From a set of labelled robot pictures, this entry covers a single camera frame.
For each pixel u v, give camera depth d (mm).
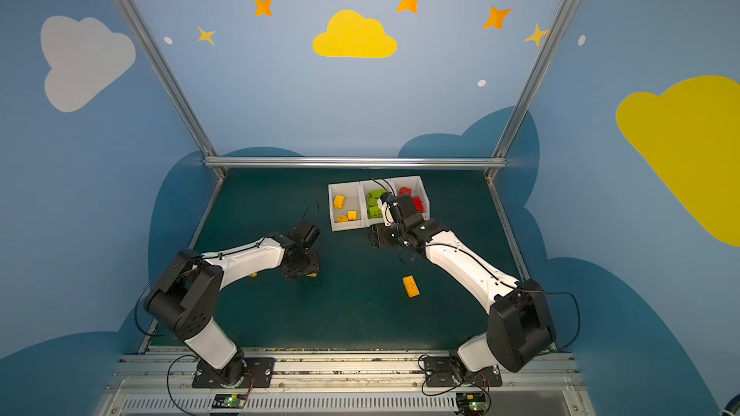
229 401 714
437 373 739
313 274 895
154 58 843
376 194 1111
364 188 1074
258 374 746
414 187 1141
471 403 717
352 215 1044
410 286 903
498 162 1153
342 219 1042
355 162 1334
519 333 421
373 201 1083
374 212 1040
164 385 689
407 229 637
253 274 607
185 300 460
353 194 1122
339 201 1085
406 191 1111
